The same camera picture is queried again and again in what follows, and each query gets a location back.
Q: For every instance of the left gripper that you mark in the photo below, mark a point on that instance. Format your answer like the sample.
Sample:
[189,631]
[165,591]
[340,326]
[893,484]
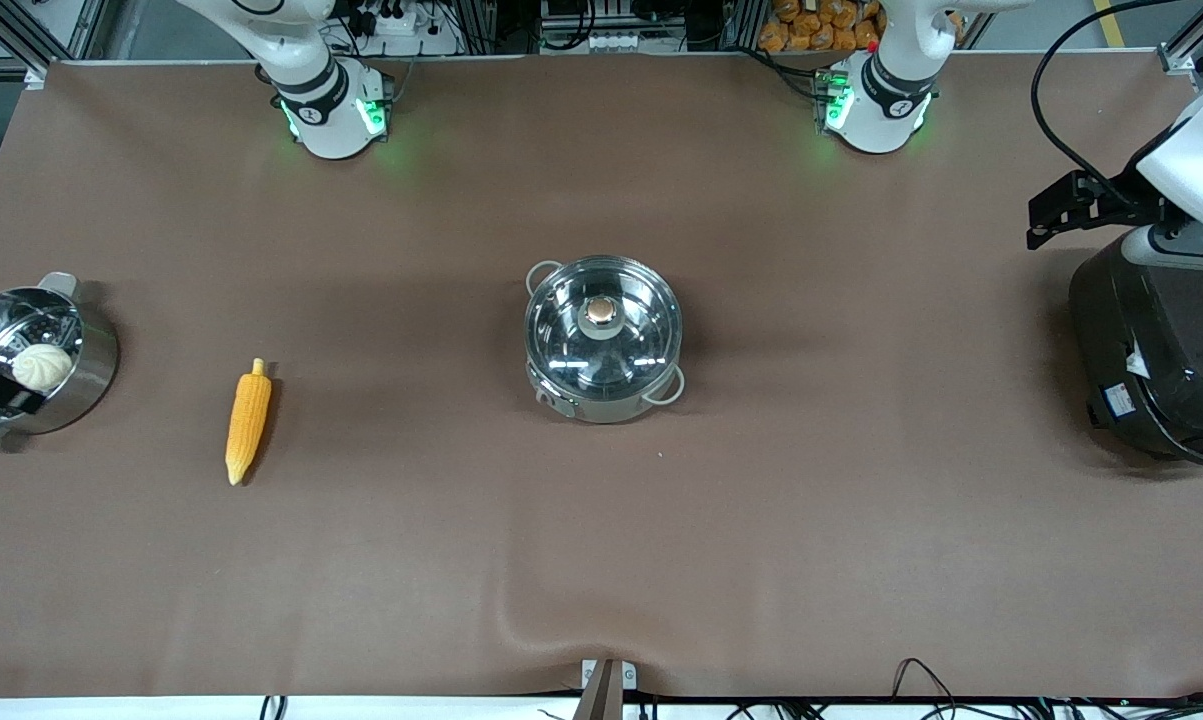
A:
[1121,207]

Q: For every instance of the yellow corn cob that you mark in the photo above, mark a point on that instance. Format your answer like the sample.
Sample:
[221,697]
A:
[248,420]

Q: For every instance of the glass pot lid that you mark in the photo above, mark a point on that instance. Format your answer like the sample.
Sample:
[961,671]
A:
[603,325]

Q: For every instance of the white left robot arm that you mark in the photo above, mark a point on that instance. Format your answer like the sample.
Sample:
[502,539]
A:
[886,95]

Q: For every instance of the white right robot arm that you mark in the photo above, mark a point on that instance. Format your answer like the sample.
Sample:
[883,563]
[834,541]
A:
[316,95]

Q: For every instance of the steel steamer pot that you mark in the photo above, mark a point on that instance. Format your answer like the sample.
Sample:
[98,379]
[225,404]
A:
[86,380]

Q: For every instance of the white steamed bun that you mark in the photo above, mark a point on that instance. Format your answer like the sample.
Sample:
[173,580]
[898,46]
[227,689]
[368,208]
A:
[45,366]

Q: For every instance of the black rice cooker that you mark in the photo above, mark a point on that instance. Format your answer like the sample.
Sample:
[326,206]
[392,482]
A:
[1176,360]

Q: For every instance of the orange snack bags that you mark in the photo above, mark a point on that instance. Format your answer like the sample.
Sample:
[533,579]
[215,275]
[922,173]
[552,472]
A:
[821,25]

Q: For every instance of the white power strip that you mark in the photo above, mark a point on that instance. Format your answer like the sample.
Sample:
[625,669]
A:
[391,18]

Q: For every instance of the brown table mat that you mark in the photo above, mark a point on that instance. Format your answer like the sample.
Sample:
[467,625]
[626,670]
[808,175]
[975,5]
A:
[601,560]

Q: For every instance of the aluminium frame profile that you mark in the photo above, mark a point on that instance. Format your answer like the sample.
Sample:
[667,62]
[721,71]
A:
[1201,45]
[31,35]

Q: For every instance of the metal clamp bracket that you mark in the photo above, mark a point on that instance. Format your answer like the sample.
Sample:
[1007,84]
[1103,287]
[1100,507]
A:
[591,672]

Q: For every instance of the grey camera post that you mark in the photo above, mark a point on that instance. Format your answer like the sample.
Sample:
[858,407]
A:
[601,700]

